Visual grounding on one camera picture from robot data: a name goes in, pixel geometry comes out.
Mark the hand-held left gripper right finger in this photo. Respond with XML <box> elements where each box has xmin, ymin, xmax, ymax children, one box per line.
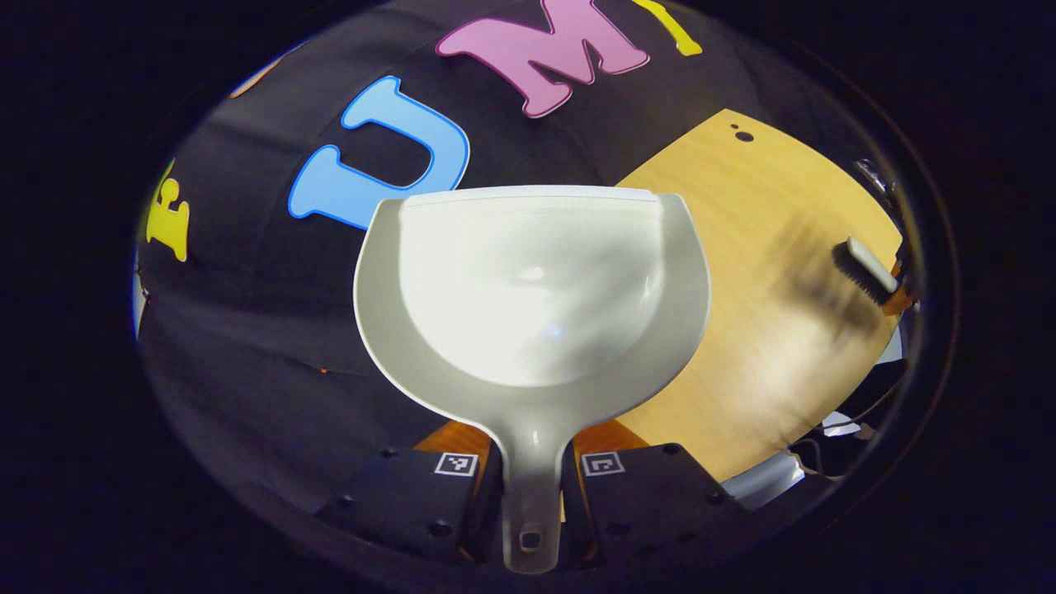
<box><xmin>563</xmin><ymin>419</ymin><xmax>747</xmax><ymax>562</ymax></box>

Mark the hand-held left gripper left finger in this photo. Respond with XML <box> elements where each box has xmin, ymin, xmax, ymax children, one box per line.
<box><xmin>318</xmin><ymin>421</ymin><xmax>500</xmax><ymax>566</ymax></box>

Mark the small grey broom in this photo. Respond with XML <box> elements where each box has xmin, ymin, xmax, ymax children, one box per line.
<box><xmin>832</xmin><ymin>236</ymin><xmax>902</xmax><ymax>308</ymax></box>

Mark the grey plastic dustpan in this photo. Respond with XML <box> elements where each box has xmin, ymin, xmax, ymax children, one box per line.
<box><xmin>353</xmin><ymin>185</ymin><xmax>712</xmax><ymax>575</ymax></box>

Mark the light grey sheet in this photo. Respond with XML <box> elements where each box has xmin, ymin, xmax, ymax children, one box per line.
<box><xmin>724</xmin><ymin>450</ymin><xmax>805</xmax><ymax>511</ymax></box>

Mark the black cable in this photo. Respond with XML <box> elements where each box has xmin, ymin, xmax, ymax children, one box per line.
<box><xmin>788</xmin><ymin>388</ymin><xmax>904</xmax><ymax>479</ymax></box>

